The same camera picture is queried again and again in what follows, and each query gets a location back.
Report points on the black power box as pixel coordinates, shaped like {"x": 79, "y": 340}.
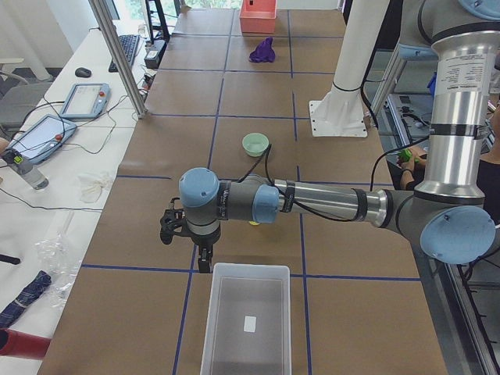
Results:
{"x": 155, "y": 54}

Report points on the clear plastic storage box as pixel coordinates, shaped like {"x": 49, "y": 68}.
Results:
{"x": 248, "y": 327}

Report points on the far teach pendant tablet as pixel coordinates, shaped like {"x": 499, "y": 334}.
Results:
{"x": 85, "y": 101}

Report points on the aluminium frame post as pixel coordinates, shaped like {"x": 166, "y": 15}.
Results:
{"x": 105, "y": 23}

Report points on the mint green bowl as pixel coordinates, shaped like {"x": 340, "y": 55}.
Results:
{"x": 255, "y": 144}

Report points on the black keyboard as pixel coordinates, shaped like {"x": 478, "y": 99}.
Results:
{"x": 129, "y": 44}

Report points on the red cylinder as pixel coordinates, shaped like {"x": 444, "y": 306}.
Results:
{"x": 22, "y": 345}

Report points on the black computer mouse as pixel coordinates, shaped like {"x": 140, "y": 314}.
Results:
{"x": 83, "y": 72}

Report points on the folded dark blue umbrella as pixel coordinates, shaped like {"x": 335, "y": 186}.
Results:
{"x": 30, "y": 294}

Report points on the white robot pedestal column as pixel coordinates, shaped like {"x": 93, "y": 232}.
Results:
{"x": 340, "y": 113}

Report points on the near teach pendant tablet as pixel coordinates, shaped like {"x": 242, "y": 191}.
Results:
{"x": 45, "y": 137}

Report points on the grey office chair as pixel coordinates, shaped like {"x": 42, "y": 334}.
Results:
{"x": 19, "y": 100}

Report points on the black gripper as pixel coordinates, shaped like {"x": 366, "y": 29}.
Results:
{"x": 205, "y": 242}

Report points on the clear water bottle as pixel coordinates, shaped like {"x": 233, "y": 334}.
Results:
{"x": 25, "y": 169}

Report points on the crumpled clear plastic wrap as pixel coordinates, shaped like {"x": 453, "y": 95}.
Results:
{"x": 61, "y": 261}

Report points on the coral pink bin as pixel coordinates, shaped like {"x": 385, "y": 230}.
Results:
{"x": 258, "y": 16}

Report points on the teach pendant tablet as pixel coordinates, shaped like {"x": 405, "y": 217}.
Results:
{"x": 85, "y": 101}
{"x": 45, "y": 137}

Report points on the green handheld object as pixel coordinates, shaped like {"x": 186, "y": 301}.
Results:
{"x": 406, "y": 154}

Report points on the purple cloth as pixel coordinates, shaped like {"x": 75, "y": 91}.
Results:
{"x": 264, "y": 52}

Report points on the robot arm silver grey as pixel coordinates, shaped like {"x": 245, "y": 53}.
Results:
{"x": 443, "y": 215}

